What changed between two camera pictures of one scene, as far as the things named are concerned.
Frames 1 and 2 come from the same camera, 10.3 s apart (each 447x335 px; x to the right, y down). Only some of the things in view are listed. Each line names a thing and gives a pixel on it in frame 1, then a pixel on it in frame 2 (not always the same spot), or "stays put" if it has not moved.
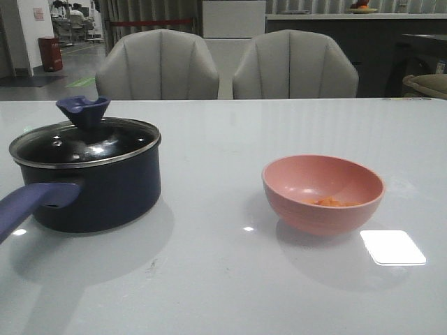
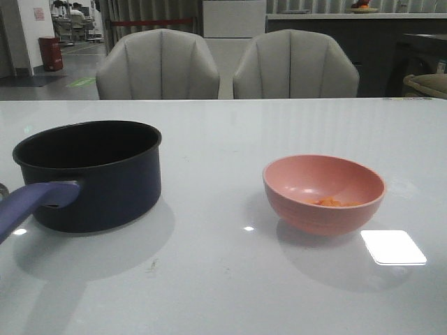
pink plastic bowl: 292,181 stays put
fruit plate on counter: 360,8 stays put
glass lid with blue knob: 84,140 -> 4,193
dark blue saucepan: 86,198 stays put
